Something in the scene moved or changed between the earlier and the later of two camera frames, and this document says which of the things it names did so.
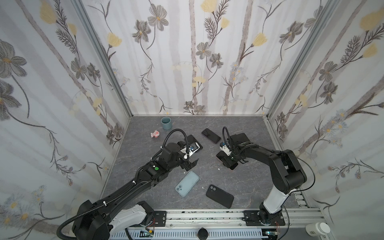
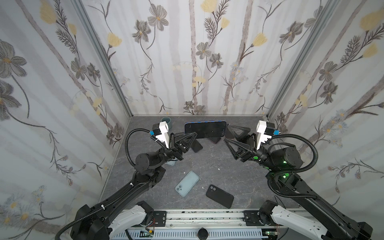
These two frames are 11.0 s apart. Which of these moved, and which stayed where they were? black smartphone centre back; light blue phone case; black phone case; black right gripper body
Moved: black right gripper body
Stayed: black smartphone centre back; black phone case; light blue phone case
